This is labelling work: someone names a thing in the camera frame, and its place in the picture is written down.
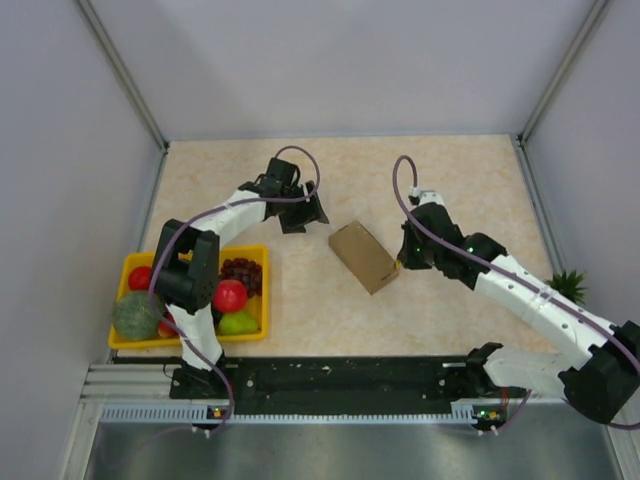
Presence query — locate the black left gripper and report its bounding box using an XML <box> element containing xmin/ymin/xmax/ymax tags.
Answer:
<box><xmin>279</xmin><ymin>181</ymin><xmax>328</xmax><ymax>234</ymax></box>

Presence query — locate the brown cardboard express box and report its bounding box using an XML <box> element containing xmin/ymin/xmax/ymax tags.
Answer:
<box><xmin>328</xmin><ymin>220</ymin><xmax>399</xmax><ymax>295</ymax></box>

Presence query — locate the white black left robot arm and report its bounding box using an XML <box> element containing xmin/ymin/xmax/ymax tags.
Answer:
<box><xmin>150</xmin><ymin>156</ymin><xmax>329</xmax><ymax>397</ymax></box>

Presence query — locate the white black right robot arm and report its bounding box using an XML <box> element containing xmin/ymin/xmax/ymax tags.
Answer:
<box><xmin>398</xmin><ymin>191</ymin><xmax>639</xmax><ymax>424</ymax></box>

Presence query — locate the dark purple grape bunch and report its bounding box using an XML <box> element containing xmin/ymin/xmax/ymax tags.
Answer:
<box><xmin>220</xmin><ymin>257</ymin><xmax>263</xmax><ymax>298</ymax></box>

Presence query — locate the yellow plastic fruit bin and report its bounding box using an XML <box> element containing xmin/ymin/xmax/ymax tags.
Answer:
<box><xmin>108</xmin><ymin>244</ymin><xmax>270</xmax><ymax>350</ymax></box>

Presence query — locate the red apple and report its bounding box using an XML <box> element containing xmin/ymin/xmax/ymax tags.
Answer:
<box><xmin>212</xmin><ymin>279</ymin><xmax>248</xmax><ymax>313</ymax></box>
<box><xmin>127</xmin><ymin>266</ymin><xmax>152</xmax><ymax>291</ymax></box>

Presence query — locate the green pear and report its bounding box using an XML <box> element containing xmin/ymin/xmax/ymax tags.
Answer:
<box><xmin>217</xmin><ymin>311</ymin><xmax>259</xmax><ymax>336</ymax></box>

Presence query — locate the pineapple with green crown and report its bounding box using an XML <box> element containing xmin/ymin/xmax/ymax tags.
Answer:
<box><xmin>545</xmin><ymin>270</ymin><xmax>588</xmax><ymax>305</ymax></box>

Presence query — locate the red strawberry cluster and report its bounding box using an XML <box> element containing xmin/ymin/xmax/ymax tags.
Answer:
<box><xmin>157</xmin><ymin>312</ymin><xmax>178</xmax><ymax>339</ymax></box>

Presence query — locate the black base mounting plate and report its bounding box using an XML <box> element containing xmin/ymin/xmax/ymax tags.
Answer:
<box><xmin>169</xmin><ymin>356</ymin><xmax>524</xmax><ymax>415</ymax></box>

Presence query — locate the green striped melon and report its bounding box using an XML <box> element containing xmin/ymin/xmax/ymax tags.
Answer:
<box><xmin>111</xmin><ymin>290</ymin><xmax>164</xmax><ymax>341</ymax></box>

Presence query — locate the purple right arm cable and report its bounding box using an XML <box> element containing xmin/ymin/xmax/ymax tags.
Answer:
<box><xmin>391</xmin><ymin>155</ymin><xmax>640</xmax><ymax>434</ymax></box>

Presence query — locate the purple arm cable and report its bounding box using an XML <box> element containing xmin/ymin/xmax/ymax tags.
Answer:
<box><xmin>391</xmin><ymin>155</ymin><xmax>640</xmax><ymax>434</ymax></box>
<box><xmin>148</xmin><ymin>145</ymin><xmax>321</xmax><ymax>434</ymax></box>

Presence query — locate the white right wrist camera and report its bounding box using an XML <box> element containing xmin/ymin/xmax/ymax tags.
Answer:
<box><xmin>408</xmin><ymin>187</ymin><xmax>444</xmax><ymax>206</ymax></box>

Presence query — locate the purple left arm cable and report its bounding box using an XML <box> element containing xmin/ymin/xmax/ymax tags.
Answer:
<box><xmin>148</xmin><ymin>145</ymin><xmax>321</xmax><ymax>434</ymax></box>

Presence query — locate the grey slotted cable duct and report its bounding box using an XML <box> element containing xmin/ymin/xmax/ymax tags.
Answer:
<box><xmin>101</xmin><ymin>403</ymin><xmax>227</xmax><ymax>424</ymax></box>

